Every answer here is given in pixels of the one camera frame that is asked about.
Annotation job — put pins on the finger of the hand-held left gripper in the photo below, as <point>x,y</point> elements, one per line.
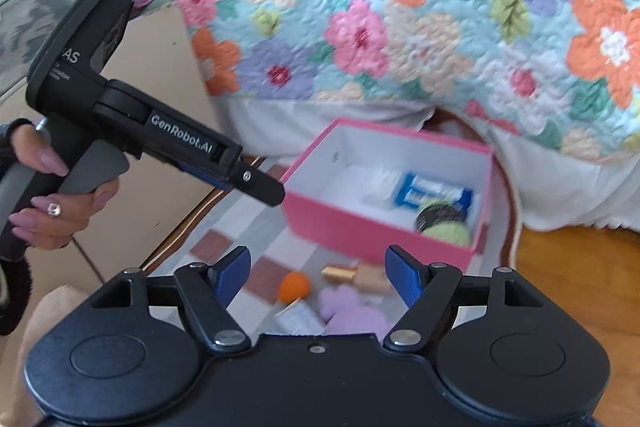
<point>197,170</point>
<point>262,189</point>

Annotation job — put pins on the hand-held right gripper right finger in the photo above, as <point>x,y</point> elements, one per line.
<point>405,272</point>

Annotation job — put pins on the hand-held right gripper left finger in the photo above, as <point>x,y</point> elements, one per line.
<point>235,267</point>

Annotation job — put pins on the beige foundation bottle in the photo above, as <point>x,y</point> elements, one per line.
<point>360,278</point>

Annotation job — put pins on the pink cardboard box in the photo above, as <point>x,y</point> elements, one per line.
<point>365,232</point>

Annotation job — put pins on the green yarn ball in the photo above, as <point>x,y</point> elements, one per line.
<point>445,224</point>

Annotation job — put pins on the orange makeup sponge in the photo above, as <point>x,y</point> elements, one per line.
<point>294,288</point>

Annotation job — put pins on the purple plush toy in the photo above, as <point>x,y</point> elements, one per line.
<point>355,314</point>

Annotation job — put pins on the small white blue packet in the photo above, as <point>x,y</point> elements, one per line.
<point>300,319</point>

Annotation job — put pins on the blue wet wipes pack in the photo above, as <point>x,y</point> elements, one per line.
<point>435,192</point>

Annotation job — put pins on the clear bag of cotton swabs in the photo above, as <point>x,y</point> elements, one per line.
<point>381,189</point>

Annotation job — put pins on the person's left hand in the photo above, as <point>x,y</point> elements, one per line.
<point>55,219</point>

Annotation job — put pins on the striped rug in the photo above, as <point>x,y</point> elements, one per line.
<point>230,232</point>

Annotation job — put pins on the floral quilt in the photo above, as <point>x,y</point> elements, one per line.
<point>425,32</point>

